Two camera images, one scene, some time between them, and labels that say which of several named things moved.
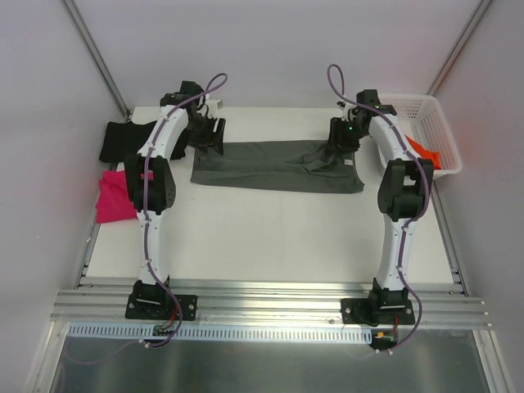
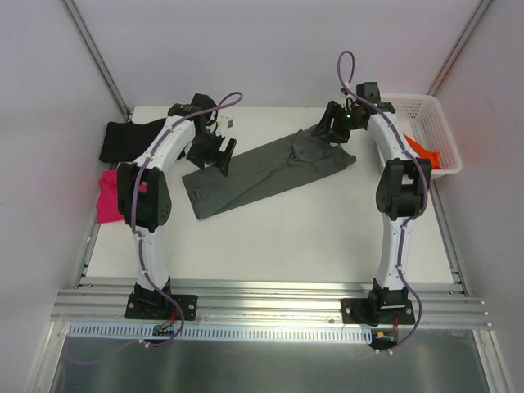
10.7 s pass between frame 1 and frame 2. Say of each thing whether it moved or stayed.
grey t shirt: moved
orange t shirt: stayed
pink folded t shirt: stayed
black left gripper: moved
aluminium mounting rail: stayed
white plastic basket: stayed
